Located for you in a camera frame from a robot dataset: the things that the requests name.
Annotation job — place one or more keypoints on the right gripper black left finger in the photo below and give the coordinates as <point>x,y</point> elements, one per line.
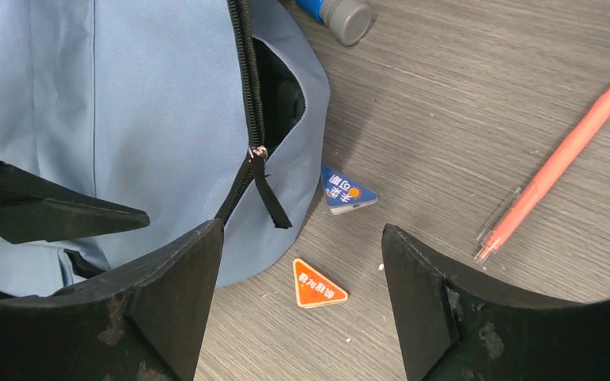
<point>144,320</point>

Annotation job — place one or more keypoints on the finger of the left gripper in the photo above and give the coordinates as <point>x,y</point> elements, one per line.
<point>35,209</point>

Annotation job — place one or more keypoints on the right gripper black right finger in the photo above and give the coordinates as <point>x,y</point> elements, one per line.
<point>457,323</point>

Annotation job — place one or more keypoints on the blue fabric backpack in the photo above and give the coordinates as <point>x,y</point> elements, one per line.
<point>140,103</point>

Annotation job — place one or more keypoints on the small orange triangle wrapper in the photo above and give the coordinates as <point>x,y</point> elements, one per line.
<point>313,289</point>

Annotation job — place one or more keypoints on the blue triangle badge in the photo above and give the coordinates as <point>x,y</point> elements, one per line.
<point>343,194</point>

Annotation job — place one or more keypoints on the orange pen horizontal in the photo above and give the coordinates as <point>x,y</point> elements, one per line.
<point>515,208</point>

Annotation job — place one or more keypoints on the blue marker pen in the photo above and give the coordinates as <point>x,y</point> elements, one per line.
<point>347,20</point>

